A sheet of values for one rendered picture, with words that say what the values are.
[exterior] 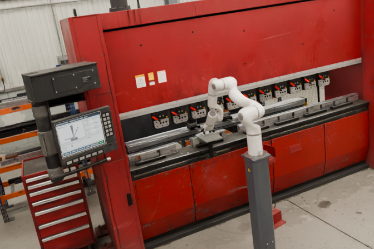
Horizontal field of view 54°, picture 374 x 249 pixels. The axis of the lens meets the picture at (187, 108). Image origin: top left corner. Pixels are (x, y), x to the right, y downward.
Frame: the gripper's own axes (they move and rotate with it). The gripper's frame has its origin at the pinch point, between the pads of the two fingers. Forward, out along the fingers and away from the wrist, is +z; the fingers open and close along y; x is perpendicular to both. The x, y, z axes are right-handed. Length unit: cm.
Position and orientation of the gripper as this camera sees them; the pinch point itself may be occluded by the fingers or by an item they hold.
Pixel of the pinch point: (207, 132)
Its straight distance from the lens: 372.9
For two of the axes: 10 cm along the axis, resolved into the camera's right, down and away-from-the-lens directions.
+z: -1.2, 6.0, 7.9
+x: 3.5, 7.7, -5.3
